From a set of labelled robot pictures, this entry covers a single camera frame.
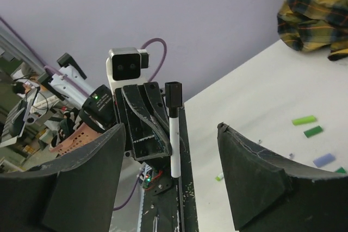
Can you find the light green cap marker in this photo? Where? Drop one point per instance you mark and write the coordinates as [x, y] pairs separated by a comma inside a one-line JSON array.
[[219, 177]]

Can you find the light green cap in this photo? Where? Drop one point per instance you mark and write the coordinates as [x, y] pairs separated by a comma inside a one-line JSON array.
[[304, 120]]

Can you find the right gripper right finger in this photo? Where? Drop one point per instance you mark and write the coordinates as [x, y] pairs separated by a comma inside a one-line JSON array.
[[268, 192]]

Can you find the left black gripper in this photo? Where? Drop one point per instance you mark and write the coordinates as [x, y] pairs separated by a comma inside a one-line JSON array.
[[141, 109]]

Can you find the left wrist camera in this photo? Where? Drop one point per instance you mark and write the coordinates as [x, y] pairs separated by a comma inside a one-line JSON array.
[[124, 65]]

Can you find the black cap marker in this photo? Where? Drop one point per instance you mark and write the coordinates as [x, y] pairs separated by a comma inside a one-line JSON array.
[[173, 101]]

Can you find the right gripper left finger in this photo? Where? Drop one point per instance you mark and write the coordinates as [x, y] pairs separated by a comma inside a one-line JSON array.
[[75, 192]]

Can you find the person in background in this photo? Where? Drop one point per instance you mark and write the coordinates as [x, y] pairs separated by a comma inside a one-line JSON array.
[[22, 85]]

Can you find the lavender cap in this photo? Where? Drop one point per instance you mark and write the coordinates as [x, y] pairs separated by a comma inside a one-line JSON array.
[[324, 160]]

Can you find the yellow plaid shirt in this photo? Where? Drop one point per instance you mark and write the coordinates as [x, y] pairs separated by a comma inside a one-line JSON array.
[[309, 25]]

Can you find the pink perforated basket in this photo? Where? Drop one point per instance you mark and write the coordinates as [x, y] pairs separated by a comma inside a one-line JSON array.
[[83, 135]]

